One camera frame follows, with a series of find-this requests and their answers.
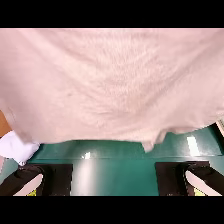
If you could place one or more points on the white garment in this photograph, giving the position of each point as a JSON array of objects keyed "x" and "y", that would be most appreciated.
[{"x": 15, "y": 146}]

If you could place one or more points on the pink T-shirt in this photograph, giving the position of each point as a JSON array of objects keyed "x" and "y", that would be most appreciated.
[{"x": 110, "y": 83}]

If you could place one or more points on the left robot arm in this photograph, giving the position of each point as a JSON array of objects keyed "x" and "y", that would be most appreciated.
[{"x": 28, "y": 181}]

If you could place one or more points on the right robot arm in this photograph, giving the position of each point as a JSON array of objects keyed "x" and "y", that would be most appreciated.
[{"x": 200, "y": 178}]

